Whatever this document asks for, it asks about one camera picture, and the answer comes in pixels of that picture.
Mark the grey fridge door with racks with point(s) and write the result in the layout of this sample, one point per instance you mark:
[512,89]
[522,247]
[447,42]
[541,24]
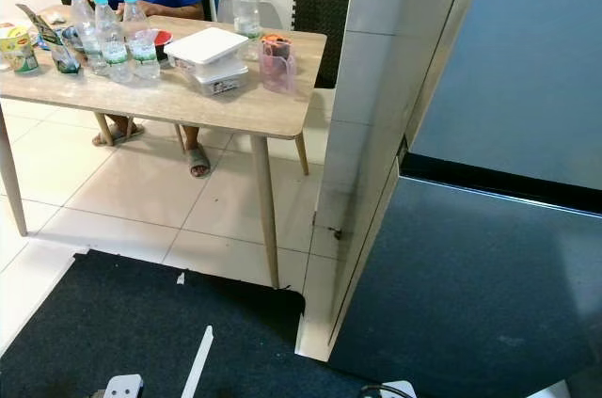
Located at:
[480,304]

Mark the yellow green instant noodle cup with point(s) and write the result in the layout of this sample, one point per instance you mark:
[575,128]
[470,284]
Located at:
[21,52]

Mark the green snack packet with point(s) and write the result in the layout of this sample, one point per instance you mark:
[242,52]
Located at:
[64,57]

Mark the metal bowl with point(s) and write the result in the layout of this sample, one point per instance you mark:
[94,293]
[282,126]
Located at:
[71,38]

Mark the dark floor mat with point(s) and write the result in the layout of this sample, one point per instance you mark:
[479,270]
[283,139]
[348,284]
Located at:
[113,342]

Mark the red bowl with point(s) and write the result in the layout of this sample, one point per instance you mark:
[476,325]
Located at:
[162,40]

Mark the white lidded food container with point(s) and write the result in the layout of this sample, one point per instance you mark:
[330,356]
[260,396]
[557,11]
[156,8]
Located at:
[207,45]

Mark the white strip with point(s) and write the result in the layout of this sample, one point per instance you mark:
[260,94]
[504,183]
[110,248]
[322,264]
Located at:
[199,360]

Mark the orange and black item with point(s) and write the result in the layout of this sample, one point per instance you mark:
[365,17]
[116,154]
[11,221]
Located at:
[275,41]

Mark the black foam puzzle mat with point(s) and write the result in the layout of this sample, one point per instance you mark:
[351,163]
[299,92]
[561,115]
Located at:
[318,31]

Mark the grey refrigerator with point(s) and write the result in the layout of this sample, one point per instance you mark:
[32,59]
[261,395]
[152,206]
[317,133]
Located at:
[376,87]

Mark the grey freezer door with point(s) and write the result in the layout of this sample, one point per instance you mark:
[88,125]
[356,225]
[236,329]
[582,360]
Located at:
[517,40]

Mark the light grey left wrist camera mount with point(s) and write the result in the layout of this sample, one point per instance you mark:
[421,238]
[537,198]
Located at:
[123,387]

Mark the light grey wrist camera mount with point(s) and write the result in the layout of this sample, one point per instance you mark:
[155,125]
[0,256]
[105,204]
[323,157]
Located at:
[123,387]
[397,390]

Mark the light grey right wrist camera mount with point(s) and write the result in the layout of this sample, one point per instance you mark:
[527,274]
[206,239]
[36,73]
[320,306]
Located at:
[397,390]

